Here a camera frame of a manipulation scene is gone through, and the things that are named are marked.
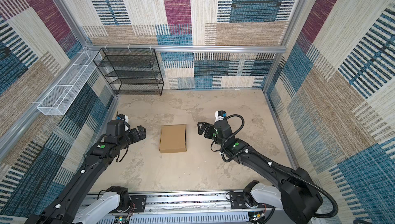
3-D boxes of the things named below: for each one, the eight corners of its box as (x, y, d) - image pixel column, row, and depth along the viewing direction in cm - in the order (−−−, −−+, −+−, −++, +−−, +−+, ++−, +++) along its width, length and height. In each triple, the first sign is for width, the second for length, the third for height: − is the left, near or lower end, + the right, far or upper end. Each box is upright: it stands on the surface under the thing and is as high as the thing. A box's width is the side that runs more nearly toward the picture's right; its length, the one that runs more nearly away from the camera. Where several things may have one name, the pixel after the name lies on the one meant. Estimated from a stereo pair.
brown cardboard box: (159, 152, 91) (157, 149, 87) (163, 128, 101) (162, 124, 97) (186, 152, 91) (185, 149, 87) (187, 128, 101) (187, 124, 97)
